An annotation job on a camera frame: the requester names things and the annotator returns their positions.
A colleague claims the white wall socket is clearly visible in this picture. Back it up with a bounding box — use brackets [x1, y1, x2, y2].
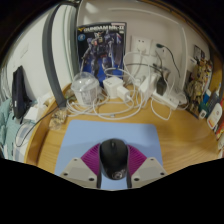
[153, 43, 168, 60]
[130, 35, 152, 54]

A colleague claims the black bag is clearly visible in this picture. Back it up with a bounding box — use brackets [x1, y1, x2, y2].
[11, 65, 33, 120]

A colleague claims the light blue mouse pad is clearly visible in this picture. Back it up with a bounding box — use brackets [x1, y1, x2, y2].
[54, 119, 164, 191]

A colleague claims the white tangled cable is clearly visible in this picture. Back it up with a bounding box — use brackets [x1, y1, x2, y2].
[66, 49, 188, 122]

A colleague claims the golden brown action figure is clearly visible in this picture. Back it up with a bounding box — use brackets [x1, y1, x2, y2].
[184, 58, 213, 116]

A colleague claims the black power adapter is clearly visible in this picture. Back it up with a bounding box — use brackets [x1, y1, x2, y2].
[155, 76, 168, 97]

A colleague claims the black computer mouse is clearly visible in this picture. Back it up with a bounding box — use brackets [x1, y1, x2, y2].
[98, 138, 130, 181]

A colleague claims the blue robot model kit box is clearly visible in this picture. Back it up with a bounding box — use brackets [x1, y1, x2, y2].
[76, 21, 128, 88]

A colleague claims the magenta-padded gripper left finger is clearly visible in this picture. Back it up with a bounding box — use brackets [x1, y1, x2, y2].
[59, 143, 102, 190]

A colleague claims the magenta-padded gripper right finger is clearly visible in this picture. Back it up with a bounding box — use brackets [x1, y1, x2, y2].
[126, 143, 168, 190]

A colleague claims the white cube charger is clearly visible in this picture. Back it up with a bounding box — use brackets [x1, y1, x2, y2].
[102, 76, 124, 99]

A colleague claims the teal striped bedding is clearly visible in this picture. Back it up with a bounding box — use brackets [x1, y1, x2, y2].
[0, 98, 34, 162]

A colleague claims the clear dome-lid plastic cup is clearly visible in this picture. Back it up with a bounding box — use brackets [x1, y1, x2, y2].
[70, 71, 102, 107]

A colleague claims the clear snack packet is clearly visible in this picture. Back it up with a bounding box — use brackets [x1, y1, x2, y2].
[49, 108, 69, 131]

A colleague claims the small white adapter box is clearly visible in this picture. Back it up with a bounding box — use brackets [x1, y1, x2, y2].
[24, 105, 45, 123]

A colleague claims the small white cube clock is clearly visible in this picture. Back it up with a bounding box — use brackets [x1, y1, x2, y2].
[198, 109, 208, 120]

